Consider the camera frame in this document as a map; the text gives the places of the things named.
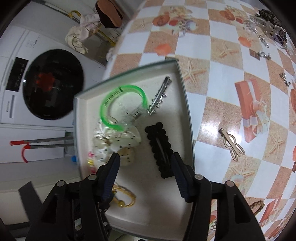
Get small silver clip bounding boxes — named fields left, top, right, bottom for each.
left=279, top=73, right=291, bottom=87

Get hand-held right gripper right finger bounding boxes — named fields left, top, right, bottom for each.
left=171, top=152, right=272, bottom=241

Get yellow beaded hair tie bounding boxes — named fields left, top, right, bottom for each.
left=111, top=183, right=137, bottom=208

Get cream cloth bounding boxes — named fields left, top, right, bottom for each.
left=65, top=14, right=102, bottom=55

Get red handled mop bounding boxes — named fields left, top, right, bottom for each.
left=10, top=137, right=74, bottom=163

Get rope hair tie brown bear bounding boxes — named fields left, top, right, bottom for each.
left=248, top=200, right=265, bottom=217

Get white shallow tray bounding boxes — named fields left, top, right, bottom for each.
left=73, top=59, right=196, bottom=240

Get yellow wire rack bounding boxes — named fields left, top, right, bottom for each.
left=69, top=10, right=116, bottom=45

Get black scalloped hair clip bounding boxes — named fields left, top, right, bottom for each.
left=144, top=123, right=175, bottom=179

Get purple hair tie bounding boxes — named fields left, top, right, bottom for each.
left=273, top=30, right=292, bottom=50

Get silver metal hair clip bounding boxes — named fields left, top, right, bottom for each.
left=147, top=76, right=173, bottom=116

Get clear claw hair clip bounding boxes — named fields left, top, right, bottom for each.
left=244, top=14, right=281, bottom=35

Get white washing machine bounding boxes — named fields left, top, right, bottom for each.
left=0, top=28, right=107, bottom=128

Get leopard print scrunchie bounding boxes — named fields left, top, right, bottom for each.
left=258, top=9, right=281, bottom=26

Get cream polka dot scrunchie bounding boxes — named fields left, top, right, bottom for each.
left=92, top=122, right=142, bottom=167

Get brown slipper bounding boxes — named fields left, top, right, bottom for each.
left=96, top=0, right=123, bottom=29

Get checkered printed tablecloth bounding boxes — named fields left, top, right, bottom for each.
left=103, top=0, right=296, bottom=241

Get green translucent bangle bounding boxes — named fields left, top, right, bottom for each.
left=100, top=85, right=148, bottom=130

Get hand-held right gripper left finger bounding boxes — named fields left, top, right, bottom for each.
left=24, top=153, right=121, bottom=241

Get beige bunny ear hair clip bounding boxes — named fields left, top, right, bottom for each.
left=218, top=128, right=245, bottom=161

